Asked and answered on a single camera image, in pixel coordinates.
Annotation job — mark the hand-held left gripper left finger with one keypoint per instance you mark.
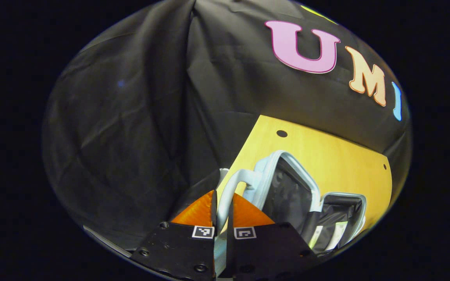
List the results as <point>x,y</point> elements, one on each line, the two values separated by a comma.
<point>178,249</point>

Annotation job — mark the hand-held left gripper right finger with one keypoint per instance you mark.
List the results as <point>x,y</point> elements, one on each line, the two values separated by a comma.
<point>268,249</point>

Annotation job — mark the white green skin care tube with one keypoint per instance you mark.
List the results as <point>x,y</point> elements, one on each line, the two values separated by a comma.
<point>336,234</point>

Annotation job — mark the light blue suitcase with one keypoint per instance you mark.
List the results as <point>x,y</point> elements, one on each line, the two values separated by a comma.
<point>264,169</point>

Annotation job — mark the black backdrop cloth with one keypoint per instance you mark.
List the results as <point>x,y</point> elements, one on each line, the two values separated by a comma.
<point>131,117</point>

